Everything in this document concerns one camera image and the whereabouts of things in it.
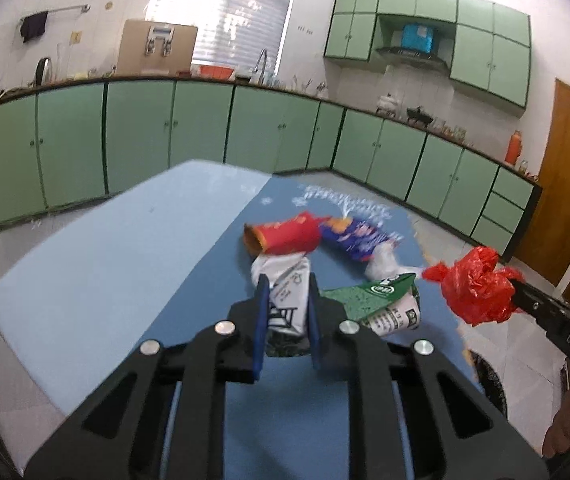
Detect wooden door with handle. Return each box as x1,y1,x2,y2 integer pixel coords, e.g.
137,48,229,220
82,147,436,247
510,77,570,286

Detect red thermos flask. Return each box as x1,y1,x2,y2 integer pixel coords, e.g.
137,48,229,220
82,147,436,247
505,130,523,165

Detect black trash bag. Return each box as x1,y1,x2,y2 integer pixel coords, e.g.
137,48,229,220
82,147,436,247
467,350,508,416

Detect white window blind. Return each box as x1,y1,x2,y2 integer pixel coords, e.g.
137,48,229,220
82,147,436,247
147,0,300,73

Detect blue box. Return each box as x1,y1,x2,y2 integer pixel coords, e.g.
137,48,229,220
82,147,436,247
399,23,436,53

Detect black range hood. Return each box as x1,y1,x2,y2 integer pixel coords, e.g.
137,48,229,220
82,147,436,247
375,46,450,68

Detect steel electric kettle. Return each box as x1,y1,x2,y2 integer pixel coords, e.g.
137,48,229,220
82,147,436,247
32,57,55,86

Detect green wall cabinets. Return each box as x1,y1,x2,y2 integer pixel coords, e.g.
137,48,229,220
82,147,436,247
324,0,532,108

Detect green and white drink carton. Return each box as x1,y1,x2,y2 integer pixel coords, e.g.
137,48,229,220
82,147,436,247
322,272,422,338

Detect white printed packet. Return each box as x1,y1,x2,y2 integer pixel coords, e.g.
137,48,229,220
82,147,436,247
250,252,313,358

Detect brown water purifier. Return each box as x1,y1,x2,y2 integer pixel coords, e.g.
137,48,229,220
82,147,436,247
115,19,199,75

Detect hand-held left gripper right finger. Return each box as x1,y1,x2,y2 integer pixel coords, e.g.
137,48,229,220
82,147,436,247
307,274,550,480

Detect blue patterned table mat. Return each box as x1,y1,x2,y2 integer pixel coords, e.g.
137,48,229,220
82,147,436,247
160,172,486,480

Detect metal towel bar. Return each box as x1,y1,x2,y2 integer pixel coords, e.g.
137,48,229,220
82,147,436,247
18,4,91,23

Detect light blue table cover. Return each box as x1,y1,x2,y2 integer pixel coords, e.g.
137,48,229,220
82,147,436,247
0,160,271,411

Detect red plastic bag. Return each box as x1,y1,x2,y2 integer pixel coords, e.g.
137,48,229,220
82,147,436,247
421,247,524,327

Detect chrome sink faucet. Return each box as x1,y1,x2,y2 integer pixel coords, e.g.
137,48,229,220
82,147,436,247
252,49,270,86

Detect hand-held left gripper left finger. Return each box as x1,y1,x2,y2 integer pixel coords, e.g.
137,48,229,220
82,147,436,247
25,274,272,480

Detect blue snack packet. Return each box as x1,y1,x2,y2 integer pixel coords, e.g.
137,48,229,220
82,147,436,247
319,216,402,281

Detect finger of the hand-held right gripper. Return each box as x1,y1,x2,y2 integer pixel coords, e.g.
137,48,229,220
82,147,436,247
511,279,566,334

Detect green base cabinets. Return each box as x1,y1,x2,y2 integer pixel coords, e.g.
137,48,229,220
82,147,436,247
0,76,543,256

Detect dark hanging towel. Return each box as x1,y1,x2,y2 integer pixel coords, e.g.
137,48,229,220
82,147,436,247
19,11,48,43

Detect person's right hand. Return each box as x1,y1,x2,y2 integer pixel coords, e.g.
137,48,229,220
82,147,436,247
541,359,570,459

